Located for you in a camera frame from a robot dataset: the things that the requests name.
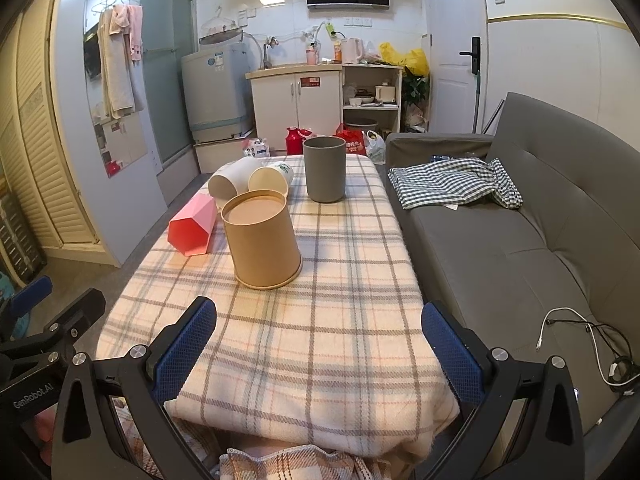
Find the green plant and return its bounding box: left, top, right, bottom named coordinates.
left=402, top=72, right=431, bottom=112

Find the wall mirror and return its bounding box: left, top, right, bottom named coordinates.
left=82, top=0, right=151, bottom=180

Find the open kitchen shelf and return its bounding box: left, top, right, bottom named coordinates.
left=342, top=64, right=404, bottom=136

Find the louvered wardrobe door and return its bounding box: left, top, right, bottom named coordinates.
left=0, top=0, right=102, bottom=262

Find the white sink cabinet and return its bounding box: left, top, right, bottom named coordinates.
left=245, top=64, right=346, bottom=154

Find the white plastic bag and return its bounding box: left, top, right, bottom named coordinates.
left=365, top=130, right=387, bottom=165

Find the black door handle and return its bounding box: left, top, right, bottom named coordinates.
left=459, top=36, right=482, bottom=72

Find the white cup with green print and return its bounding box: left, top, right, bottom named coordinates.
left=248, top=162, right=295, bottom=196

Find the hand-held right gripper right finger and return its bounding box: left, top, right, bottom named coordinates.
left=421, top=301, right=586, bottom=480

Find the yellow plastic bag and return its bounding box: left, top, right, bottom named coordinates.
left=378, top=42, right=431, bottom=77

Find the pink hexagonal cup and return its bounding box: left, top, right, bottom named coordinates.
left=168, top=193, right=219, bottom=256

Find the grey sofa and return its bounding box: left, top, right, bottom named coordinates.
left=385, top=92, right=640, bottom=441

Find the plaid tablecloth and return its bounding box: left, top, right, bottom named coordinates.
left=95, top=152, right=461, bottom=461

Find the round clip drying hanger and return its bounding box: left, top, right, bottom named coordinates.
left=198, top=6, right=245, bottom=45

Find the frosted glass sliding door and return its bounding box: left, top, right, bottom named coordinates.
left=140, top=0, right=199, bottom=172

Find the green checkered cloth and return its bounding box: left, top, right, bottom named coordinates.
left=389, top=157, right=524, bottom=211

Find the white hanging towel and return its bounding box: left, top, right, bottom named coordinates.
left=97, top=7, right=137, bottom=120

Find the dark storage crate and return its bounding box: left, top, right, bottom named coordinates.
left=0, top=192, right=49, bottom=287

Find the brown paper cup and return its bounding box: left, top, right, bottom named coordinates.
left=220, top=189, right=304, bottom=291

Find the white electric kettle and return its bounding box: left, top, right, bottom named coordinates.
left=341, top=37, right=365, bottom=65

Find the plain white paper cup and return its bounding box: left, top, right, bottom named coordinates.
left=208, top=156, right=264, bottom=198

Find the black cable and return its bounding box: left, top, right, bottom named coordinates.
left=585, top=322, right=640, bottom=387

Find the grey cup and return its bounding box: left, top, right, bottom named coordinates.
left=302, top=136, right=347, bottom=204

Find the white blue printed package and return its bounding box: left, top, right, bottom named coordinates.
left=243, top=137, right=271, bottom=159

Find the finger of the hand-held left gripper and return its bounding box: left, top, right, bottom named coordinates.
left=0, top=275, right=54, bottom=335
left=0, top=287, right=107, bottom=378

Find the red thermos jug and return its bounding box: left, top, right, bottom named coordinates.
left=285, top=126, right=317, bottom=157

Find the blue-grey washing machine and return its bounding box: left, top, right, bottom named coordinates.
left=181, top=42, right=254, bottom=145

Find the plaid fringed cloth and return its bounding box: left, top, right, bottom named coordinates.
left=219, top=444, right=392, bottom=480

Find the red shopping bag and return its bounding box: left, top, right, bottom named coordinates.
left=335, top=124, right=369, bottom=157

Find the pink hanging towel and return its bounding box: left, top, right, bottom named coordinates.
left=110, top=4, right=144, bottom=62

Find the white door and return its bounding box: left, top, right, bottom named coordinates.
left=425, top=0, right=489, bottom=136

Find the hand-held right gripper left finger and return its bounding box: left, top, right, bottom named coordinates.
left=51, top=296, right=218, bottom=480

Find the white cable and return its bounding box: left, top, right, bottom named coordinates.
left=535, top=307, right=632, bottom=392

